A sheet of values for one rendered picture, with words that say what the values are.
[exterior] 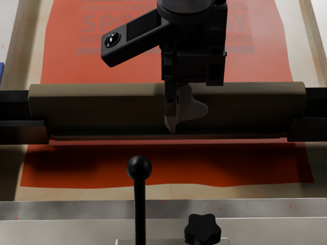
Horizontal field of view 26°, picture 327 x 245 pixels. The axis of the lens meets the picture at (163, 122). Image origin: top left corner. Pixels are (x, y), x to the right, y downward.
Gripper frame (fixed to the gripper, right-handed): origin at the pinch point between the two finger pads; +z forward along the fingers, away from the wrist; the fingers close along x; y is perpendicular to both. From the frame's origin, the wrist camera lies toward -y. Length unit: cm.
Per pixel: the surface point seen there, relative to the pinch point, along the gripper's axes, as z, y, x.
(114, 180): 5.4, -7.6, -7.7
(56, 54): 5.4, -18.2, 19.9
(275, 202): 1.9, 13.8, -14.7
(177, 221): -3.2, 0.8, -21.3
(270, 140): 5.4, 15.3, -0.3
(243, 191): 5.3, 10.3, -9.9
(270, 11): 5.4, 19.1, 31.2
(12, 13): 1.9, -25.9, 26.7
